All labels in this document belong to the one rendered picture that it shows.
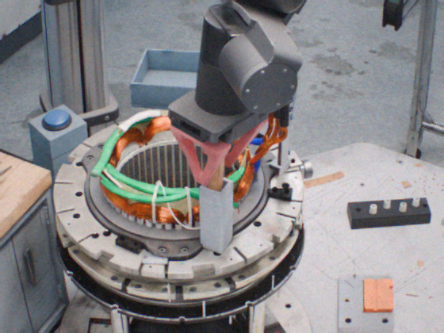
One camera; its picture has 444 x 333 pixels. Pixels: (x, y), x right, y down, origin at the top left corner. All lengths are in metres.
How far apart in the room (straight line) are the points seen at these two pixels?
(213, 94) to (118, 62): 2.60
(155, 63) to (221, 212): 0.53
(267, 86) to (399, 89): 2.58
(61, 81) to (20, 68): 2.00
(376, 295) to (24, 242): 0.56
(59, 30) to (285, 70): 0.74
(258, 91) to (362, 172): 0.90
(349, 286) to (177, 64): 0.45
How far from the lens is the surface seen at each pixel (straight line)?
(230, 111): 0.98
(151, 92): 1.47
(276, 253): 1.18
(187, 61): 1.56
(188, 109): 0.99
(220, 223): 1.09
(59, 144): 1.44
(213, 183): 1.07
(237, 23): 0.93
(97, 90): 1.66
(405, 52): 3.70
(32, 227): 1.34
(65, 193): 1.22
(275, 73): 0.88
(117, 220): 1.16
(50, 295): 1.44
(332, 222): 1.65
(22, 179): 1.30
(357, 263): 1.58
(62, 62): 1.60
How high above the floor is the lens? 1.86
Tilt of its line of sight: 38 degrees down
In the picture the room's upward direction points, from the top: straight up
